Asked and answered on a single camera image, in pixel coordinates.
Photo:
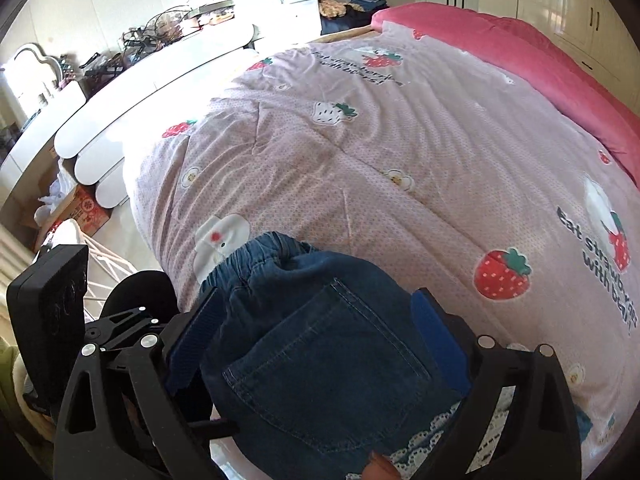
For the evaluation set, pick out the cardboard box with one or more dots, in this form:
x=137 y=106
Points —
x=87 y=210

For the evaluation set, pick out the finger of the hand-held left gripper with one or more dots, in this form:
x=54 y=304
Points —
x=125 y=324

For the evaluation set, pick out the blue denim pants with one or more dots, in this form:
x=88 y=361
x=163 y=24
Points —
x=320 y=360

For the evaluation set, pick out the olive green cloth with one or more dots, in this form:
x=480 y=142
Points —
x=10 y=375

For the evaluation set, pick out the pink strawberry printed quilt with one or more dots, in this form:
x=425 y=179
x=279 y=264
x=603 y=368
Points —
x=375 y=160

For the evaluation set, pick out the pink comforter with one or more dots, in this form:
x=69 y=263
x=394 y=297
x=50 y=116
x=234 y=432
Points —
x=525 y=60

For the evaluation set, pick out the white vanity mirror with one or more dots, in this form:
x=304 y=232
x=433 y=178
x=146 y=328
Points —
x=27 y=75

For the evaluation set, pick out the white wardrobe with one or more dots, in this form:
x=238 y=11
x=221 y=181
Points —
x=555 y=0

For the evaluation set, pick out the white plastic bag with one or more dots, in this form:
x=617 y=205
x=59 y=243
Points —
x=52 y=195

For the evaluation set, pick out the folded blue clothes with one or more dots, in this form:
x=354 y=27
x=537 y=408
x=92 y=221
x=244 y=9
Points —
x=367 y=2

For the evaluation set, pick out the wooden bed frame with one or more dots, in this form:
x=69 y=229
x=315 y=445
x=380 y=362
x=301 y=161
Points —
x=340 y=35

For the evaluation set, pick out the white vanity desk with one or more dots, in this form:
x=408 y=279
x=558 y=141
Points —
x=45 y=125

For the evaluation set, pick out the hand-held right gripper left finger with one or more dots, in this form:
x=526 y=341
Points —
x=192 y=341

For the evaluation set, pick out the yellow floral cloth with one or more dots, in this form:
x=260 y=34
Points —
x=334 y=7

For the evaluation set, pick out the person's right hand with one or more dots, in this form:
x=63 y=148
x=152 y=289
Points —
x=380 y=469

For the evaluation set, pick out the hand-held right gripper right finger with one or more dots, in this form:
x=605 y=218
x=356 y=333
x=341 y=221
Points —
x=440 y=346

